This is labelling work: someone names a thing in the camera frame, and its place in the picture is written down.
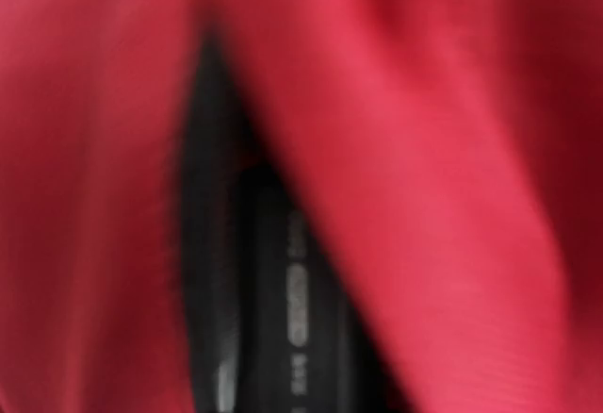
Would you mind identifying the red backpack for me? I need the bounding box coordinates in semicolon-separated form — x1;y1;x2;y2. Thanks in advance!
1;0;602;412

